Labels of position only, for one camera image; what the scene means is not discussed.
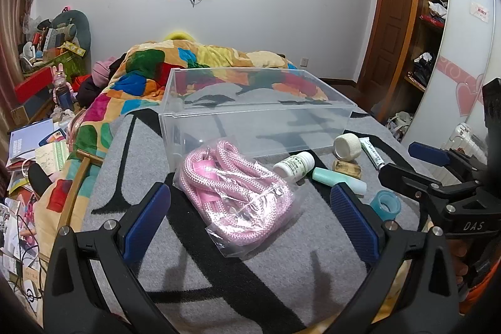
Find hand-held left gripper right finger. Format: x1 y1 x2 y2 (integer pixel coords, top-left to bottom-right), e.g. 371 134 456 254
325 182 460 334

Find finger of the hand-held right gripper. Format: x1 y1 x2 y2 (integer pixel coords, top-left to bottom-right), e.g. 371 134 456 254
408 141 490 187
378 161 476 219

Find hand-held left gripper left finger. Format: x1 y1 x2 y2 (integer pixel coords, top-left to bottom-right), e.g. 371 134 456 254
42 182 177 334

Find pink rope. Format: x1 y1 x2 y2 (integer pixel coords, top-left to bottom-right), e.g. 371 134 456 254
172 137 299 260

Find clear plastic storage box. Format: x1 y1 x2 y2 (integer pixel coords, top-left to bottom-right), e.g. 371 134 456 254
158 67 358 181

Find person's right forearm orange sleeve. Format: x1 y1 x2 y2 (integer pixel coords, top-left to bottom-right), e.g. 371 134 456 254
459 273 498 316

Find person's right hand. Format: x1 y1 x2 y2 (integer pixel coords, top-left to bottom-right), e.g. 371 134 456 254
446 238 476 293

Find teal tape roll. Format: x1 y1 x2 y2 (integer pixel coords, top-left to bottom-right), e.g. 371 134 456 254
369 190 400 219

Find white ribbed object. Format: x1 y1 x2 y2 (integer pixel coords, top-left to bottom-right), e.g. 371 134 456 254
445 123 487 163

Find white shoes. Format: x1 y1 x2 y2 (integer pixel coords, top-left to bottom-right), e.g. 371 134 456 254
387 111 412 141

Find white ointment tube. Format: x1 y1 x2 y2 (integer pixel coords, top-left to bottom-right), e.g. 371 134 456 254
360 137 386 171

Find mint green tube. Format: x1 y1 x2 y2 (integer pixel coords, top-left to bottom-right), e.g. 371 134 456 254
312 167 368 196

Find small golden block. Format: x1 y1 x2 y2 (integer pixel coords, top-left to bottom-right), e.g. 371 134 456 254
333 159 361 177

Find wooden stick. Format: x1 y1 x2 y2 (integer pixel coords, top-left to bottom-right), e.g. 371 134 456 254
62 148 105 232

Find white medicine bottle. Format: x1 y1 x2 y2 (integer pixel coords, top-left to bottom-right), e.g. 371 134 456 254
273 151 316 184

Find grey blanket with black pattern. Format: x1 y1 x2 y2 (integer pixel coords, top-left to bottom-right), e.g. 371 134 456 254
80 84 431 331

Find white wardrobe door pink hearts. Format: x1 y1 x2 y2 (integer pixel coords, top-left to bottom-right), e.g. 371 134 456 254
411 0 501 149

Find wooden wardrobe shelf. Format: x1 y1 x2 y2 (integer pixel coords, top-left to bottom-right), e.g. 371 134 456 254
391 0 451 125

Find pile of papers and books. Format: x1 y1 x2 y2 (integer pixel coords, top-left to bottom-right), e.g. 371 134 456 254
0 140 71 303

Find brown wooden door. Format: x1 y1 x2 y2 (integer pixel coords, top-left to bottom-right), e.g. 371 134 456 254
357 0 416 112

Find colourful patchwork quilt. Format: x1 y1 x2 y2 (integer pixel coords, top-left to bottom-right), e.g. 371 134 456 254
41 40 330 231

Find dark clothes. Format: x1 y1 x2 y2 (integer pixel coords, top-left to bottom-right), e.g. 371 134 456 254
75 77 99 108

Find blue and white book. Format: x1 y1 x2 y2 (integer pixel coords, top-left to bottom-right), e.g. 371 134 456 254
8 119 56 163

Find white sticker with red print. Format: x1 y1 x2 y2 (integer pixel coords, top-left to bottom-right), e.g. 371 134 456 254
469 1 493 21

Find pink knitted hat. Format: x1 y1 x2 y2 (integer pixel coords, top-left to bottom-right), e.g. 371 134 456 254
91 60 115 87

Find pink rabbit toy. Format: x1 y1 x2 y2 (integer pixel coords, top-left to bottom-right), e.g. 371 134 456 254
52 64 75 112

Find red box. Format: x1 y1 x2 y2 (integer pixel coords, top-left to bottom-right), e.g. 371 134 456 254
14 67 54 105

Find yellow pillow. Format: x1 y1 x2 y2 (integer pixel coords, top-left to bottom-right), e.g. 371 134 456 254
163 29 195 42

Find striped curtain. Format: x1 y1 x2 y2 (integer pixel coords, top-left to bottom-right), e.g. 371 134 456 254
0 0 53 147

